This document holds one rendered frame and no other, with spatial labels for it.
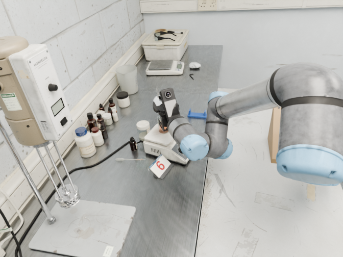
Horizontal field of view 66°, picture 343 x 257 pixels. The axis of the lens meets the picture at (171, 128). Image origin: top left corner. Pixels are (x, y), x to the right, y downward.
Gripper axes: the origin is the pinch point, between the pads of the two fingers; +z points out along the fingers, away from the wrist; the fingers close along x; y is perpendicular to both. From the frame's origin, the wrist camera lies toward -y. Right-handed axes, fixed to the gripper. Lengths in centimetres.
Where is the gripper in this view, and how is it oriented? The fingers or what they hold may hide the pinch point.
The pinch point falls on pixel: (157, 96)
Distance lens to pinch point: 104.9
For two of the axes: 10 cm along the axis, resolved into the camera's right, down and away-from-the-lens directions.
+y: 0.7, 8.2, 5.7
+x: 9.3, -2.7, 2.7
